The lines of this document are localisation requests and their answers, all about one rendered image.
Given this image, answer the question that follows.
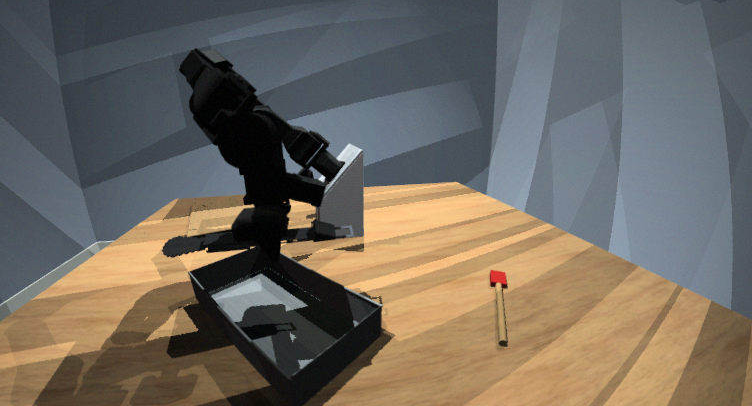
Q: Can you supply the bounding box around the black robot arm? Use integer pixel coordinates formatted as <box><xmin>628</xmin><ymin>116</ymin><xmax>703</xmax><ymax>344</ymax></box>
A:
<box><xmin>179</xmin><ymin>48</ymin><xmax>345</xmax><ymax>207</ymax></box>

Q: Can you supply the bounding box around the light wooden board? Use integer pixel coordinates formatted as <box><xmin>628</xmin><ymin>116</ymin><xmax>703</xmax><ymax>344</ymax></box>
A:
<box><xmin>187</xmin><ymin>195</ymin><xmax>254</xmax><ymax>238</ymax></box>

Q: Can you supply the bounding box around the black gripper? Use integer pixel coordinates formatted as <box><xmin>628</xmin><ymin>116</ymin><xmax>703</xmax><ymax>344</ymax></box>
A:
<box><xmin>231</xmin><ymin>153</ymin><xmax>291</xmax><ymax>262</ymax></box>

